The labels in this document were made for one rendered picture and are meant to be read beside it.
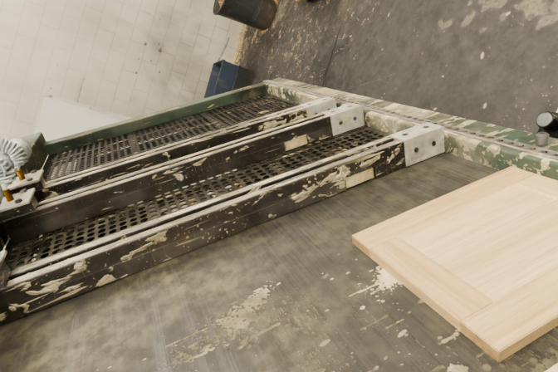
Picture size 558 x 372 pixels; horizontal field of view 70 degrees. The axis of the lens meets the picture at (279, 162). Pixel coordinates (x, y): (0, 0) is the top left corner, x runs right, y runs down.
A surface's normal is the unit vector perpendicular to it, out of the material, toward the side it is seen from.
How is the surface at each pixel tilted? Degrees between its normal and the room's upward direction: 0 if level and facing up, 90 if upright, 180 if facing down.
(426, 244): 56
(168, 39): 90
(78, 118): 90
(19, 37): 90
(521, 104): 0
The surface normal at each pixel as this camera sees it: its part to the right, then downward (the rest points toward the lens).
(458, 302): -0.19, -0.91
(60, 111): 0.42, 0.18
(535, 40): -0.86, -0.25
